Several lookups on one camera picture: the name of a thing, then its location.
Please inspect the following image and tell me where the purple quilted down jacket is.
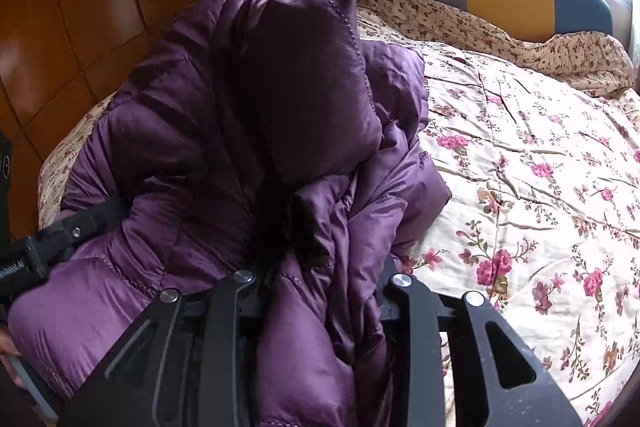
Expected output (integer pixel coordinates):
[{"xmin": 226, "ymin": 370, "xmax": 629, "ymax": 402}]
[{"xmin": 9, "ymin": 0, "xmax": 451, "ymax": 426}]

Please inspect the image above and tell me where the person's left hand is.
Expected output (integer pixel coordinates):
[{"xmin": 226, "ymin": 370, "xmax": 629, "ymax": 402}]
[{"xmin": 0, "ymin": 324, "xmax": 25, "ymax": 389}]

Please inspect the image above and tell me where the floral cream bed quilt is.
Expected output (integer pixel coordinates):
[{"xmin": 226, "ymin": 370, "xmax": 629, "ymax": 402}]
[{"xmin": 37, "ymin": 1, "xmax": 640, "ymax": 427}]

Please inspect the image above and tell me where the small-floral pillow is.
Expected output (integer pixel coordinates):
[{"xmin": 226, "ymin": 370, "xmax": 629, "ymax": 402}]
[{"xmin": 358, "ymin": 0, "xmax": 634, "ymax": 98}]

